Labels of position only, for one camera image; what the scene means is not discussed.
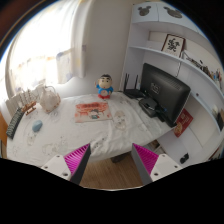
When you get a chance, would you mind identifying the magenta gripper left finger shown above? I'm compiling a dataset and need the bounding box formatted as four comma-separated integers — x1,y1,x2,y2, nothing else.
42,144,91,185

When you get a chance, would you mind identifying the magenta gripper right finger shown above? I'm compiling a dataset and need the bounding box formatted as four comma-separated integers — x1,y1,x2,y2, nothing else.
131,143,182,185

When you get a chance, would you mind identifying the blue computer mouse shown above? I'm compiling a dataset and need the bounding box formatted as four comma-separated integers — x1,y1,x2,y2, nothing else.
32,120,43,132

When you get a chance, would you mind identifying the red booklet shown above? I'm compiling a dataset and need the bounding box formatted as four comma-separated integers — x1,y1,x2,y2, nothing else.
174,109,193,137

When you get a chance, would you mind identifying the white patterned tablecloth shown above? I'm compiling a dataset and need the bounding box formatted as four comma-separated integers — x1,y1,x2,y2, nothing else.
7,92,170,167

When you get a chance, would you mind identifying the black box under monitor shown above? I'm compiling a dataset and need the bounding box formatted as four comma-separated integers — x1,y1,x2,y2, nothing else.
139,98,167,118

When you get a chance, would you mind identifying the black wifi router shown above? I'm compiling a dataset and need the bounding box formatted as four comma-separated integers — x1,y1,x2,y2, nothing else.
123,74,144,98

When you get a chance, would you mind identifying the black keyboard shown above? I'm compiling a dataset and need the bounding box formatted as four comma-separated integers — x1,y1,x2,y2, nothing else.
6,108,24,139

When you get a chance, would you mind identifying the black computer monitor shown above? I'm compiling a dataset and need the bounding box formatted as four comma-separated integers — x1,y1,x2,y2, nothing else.
140,63,191,127

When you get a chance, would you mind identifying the wooden model sailing ship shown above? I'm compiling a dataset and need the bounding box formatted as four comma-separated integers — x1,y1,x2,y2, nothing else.
6,90,39,116

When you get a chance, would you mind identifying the cartoon boy figurine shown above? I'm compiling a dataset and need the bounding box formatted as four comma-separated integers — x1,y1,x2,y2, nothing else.
95,74,113,99

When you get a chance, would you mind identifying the white curtain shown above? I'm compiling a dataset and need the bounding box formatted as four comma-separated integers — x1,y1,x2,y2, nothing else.
5,0,95,97

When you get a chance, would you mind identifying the framed calligraphy picture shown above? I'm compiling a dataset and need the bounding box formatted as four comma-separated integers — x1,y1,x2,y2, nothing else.
161,34,185,58

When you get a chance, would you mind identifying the white wall shelf unit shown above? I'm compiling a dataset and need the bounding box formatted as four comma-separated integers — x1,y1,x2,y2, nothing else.
120,2,224,167

